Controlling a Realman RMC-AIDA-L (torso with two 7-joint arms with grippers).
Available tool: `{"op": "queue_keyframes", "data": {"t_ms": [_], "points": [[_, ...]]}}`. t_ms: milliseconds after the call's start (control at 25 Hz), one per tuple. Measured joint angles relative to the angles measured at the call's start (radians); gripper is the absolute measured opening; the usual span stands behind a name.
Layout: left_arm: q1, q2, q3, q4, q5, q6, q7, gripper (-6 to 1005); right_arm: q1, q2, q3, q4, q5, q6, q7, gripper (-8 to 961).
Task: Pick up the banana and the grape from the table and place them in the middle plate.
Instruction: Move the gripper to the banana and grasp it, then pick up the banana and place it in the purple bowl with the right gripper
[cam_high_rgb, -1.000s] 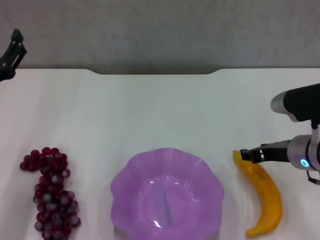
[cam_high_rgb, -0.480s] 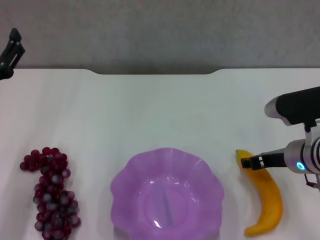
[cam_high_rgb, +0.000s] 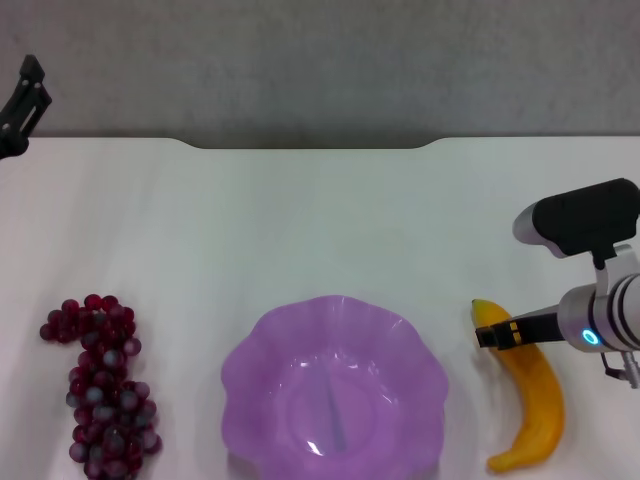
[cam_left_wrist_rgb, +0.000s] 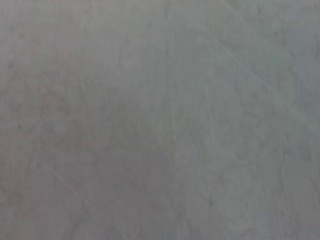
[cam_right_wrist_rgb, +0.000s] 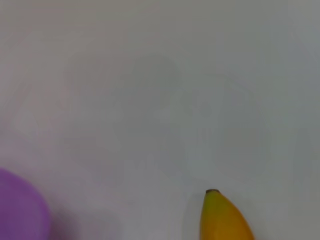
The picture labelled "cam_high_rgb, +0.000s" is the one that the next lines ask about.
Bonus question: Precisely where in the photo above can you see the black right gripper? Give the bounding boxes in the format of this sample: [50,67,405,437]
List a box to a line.
[474,308,569,350]

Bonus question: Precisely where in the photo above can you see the purple scalloped plastic plate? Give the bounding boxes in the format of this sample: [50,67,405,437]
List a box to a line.
[219,294,450,480]

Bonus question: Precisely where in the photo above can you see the dark red grape bunch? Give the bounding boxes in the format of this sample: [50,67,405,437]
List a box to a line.
[39,293,164,480]

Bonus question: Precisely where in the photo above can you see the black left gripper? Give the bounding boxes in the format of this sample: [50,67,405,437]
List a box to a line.
[0,54,53,161]

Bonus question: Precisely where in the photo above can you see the grey right wrist connector plug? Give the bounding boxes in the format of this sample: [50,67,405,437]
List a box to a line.
[601,349,640,391]

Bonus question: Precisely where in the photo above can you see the black grey right wrist camera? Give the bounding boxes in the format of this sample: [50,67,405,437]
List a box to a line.
[512,177,640,259]

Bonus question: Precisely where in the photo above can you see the yellow banana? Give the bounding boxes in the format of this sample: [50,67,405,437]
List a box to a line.
[470,298,566,474]

